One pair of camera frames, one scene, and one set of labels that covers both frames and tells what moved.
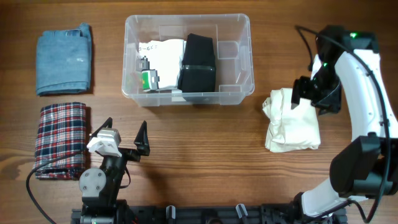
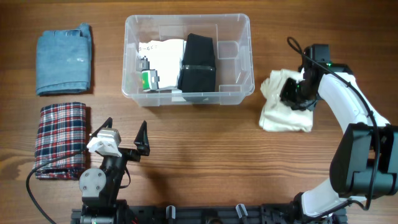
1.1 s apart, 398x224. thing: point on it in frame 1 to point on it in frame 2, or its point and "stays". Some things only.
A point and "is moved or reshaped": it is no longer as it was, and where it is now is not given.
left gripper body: x=115 y=165 stays
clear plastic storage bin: x=188 y=59 stays
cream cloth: x=291 y=126 is moved or reshaped
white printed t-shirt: x=164 y=56 stays
